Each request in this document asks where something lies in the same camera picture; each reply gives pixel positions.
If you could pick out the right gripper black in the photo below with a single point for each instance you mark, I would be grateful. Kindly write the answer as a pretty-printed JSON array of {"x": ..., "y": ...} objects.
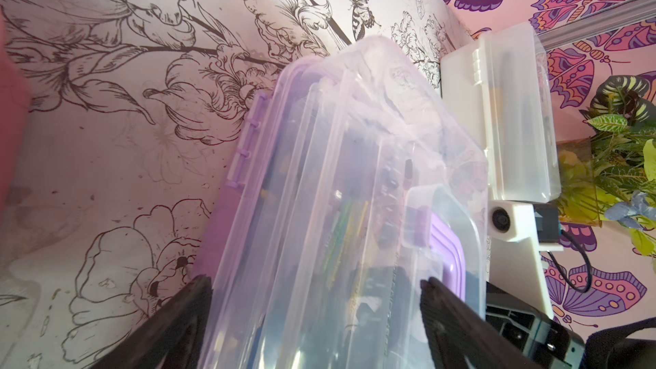
[{"x": 533, "y": 333}]

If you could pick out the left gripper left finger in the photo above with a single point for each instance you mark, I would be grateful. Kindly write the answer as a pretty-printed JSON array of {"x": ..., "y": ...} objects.
[{"x": 172, "y": 337}]

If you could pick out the white toolbox clear lid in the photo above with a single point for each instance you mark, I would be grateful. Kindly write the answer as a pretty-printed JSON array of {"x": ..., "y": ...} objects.
[{"x": 497, "y": 89}]

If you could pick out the purple toolbox clear lid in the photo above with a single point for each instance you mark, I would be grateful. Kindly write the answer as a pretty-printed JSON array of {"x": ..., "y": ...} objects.
[{"x": 352, "y": 183}]

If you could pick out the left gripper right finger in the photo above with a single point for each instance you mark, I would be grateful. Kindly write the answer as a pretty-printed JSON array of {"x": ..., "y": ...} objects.
[{"x": 458, "y": 337}]

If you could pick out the pink toolbox clear lid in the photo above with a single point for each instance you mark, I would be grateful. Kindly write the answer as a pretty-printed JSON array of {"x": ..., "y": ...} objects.
[{"x": 15, "y": 102}]

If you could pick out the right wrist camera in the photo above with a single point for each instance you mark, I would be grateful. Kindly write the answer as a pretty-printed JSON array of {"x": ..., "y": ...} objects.
[{"x": 520, "y": 233}]

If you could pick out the potted green plant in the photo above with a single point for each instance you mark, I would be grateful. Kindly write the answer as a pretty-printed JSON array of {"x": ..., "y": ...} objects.
[{"x": 610, "y": 176}]

